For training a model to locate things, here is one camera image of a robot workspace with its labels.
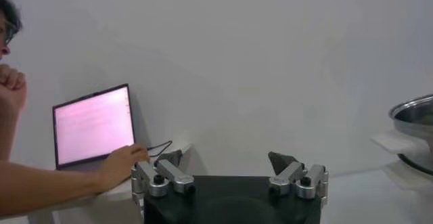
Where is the grey laptop with pink screen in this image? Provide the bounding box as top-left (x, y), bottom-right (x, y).
top-left (52, 83), bottom-right (136, 171)

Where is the person's left forearm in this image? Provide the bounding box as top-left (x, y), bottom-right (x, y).
top-left (0, 105), bottom-right (21, 162)

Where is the person's right forearm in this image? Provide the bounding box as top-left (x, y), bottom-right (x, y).
top-left (0, 160), bottom-right (104, 218)

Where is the person's head with dark hair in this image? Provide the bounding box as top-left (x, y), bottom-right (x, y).
top-left (0, 0), bottom-right (24, 60)

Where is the perforated steel steamer basket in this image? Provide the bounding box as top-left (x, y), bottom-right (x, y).
top-left (388, 93), bottom-right (433, 160)

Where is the person's left hand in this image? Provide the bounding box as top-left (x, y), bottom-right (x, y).
top-left (0, 63), bottom-right (28, 111)

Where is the white side table with laptop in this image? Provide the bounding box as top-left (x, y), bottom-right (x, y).
top-left (26, 140), bottom-right (192, 224)

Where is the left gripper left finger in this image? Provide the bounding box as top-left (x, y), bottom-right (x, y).
top-left (130, 150), bottom-right (197, 210)

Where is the person's right hand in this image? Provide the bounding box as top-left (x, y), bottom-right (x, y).
top-left (97, 143), bottom-right (151, 192)

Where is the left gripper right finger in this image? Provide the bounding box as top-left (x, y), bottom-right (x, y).
top-left (267, 150), bottom-right (329, 206)

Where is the thin black laptop cable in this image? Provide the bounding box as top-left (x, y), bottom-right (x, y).
top-left (147, 139), bottom-right (173, 158)

